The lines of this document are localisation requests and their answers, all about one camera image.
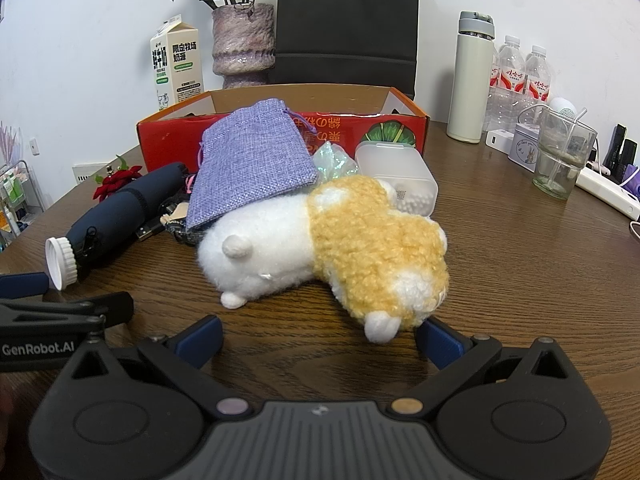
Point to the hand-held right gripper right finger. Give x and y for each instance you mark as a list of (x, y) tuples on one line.
[(440, 345)]

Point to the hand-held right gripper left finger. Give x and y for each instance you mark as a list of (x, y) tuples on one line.
[(202, 340)]

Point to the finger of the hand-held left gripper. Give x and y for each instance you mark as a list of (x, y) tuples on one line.
[(22, 285), (115, 307)]

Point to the navy sleeved bottle white cap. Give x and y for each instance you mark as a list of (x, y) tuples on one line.
[(120, 210)]

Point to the white and yellow plush toy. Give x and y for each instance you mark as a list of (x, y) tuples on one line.
[(380, 245)]

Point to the red artificial flower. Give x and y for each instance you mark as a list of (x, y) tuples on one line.
[(112, 185)]

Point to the red cardboard box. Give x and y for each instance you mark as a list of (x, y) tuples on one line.
[(165, 135)]

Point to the translucent cotton swab box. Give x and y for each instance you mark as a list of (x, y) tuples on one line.
[(395, 165)]

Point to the iridescent plastic bag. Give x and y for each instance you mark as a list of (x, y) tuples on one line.
[(332, 160)]

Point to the metal storage rack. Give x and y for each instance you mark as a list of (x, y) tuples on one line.
[(25, 195)]

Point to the clear glass cup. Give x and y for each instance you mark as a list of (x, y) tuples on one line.
[(550, 182)]

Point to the pale tin with rabbit print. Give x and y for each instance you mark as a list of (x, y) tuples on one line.
[(522, 152)]

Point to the white charger block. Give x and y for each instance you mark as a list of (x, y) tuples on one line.
[(499, 139)]

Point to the white power strip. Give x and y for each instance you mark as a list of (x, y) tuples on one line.
[(607, 192)]

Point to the white milk carton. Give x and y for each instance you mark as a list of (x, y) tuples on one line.
[(182, 70)]

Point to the purple object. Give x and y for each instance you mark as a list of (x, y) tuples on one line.
[(632, 182)]

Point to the white thermos bottle grey lid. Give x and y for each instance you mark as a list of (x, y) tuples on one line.
[(467, 90)]

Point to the black tube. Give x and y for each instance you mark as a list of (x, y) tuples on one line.
[(615, 145), (627, 157)]

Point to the white round gadget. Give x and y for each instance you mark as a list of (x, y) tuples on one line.
[(562, 105)]

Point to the clear water bottle red label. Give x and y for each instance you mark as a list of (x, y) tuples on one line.
[(511, 75), (539, 80)]

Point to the purple textured vase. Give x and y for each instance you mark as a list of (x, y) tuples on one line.
[(242, 40)]

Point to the black chair back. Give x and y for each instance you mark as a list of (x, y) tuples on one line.
[(345, 20)]

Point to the white wall vent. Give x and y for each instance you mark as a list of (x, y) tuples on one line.
[(87, 172)]

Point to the white wall outlet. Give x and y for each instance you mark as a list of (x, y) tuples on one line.
[(34, 146)]

